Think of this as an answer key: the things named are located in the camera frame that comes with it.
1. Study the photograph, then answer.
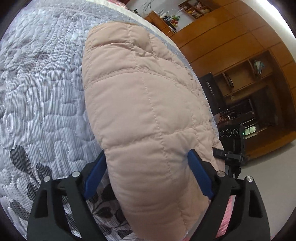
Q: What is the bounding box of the beige quilted jacket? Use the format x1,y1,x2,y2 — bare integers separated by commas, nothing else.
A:
82,22,225,240

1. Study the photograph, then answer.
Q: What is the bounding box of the pink fluffy cloth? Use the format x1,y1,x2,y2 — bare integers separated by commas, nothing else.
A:
183,196,235,240

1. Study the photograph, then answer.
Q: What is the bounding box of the black television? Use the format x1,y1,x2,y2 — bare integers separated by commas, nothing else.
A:
199,72,227,115

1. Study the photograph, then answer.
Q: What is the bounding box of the large wooden wardrobe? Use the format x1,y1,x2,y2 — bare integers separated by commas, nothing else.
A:
172,1,295,159

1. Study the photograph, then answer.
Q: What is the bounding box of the grey quilted bedspread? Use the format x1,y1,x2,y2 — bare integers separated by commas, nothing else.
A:
0,0,219,241

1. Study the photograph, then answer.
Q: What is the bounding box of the wooden desk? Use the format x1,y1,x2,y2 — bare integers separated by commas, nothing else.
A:
144,11,175,38

